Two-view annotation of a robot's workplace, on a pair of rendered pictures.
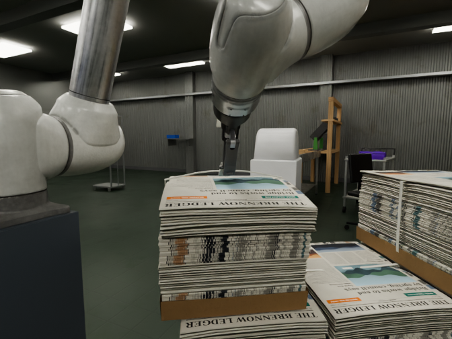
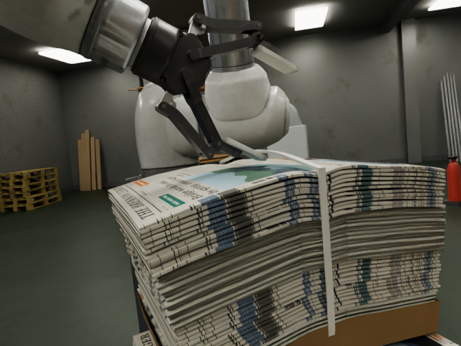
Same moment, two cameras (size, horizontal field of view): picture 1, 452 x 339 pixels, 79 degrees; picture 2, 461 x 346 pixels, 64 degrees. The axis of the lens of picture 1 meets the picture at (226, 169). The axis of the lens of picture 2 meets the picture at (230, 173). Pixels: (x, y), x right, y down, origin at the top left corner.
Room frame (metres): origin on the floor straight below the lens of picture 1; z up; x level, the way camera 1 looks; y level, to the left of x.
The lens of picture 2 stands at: (0.49, -0.50, 1.12)
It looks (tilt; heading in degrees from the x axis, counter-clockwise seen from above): 6 degrees down; 75
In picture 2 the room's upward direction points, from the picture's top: 6 degrees counter-clockwise
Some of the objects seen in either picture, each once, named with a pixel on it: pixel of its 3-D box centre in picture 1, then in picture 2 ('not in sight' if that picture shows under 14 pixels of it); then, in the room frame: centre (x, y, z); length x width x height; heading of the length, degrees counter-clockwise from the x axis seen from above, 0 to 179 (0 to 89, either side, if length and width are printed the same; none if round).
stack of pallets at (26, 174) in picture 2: not in sight; (29, 188); (-1.63, 8.50, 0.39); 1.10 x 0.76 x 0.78; 64
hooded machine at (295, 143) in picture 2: not in sight; (287, 142); (3.77, 6.65, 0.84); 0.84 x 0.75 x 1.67; 154
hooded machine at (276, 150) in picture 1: (276, 177); not in sight; (3.69, -0.69, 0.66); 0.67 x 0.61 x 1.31; 156
